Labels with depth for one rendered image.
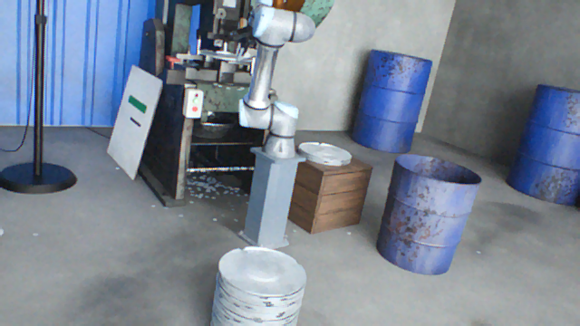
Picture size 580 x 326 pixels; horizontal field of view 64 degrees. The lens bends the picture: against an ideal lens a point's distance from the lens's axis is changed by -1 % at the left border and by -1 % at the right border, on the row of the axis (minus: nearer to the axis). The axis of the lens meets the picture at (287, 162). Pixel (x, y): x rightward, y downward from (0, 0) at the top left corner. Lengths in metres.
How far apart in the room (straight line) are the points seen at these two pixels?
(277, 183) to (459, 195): 0.82
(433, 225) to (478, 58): 3.39
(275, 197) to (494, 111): 3.52
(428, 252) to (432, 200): 0.26
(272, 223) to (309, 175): 0.37
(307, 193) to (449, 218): 0.71
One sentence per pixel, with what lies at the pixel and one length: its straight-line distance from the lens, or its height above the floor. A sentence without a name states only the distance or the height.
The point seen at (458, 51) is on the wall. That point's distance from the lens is 5.60.
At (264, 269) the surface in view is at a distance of 1.59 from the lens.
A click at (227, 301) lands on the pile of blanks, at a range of 1.54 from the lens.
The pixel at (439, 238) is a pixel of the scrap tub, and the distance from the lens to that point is 2.31.
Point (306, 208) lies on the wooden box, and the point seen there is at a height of 0.12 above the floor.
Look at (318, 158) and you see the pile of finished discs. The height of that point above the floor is 0.38.
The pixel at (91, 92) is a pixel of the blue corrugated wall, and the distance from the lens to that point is 3.72.
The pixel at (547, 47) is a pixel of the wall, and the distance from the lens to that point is 5.07.
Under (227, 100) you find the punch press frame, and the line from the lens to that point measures 2.55.
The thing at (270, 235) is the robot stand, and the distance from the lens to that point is 2.21.
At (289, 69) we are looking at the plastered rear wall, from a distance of 4.38.
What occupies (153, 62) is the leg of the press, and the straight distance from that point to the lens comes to 2.88.
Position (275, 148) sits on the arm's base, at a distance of 2.08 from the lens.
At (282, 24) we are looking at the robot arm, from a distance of 1.84.
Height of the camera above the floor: 1.06
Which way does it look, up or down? 17 degrees down
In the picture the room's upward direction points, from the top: 10 degrees clockwise
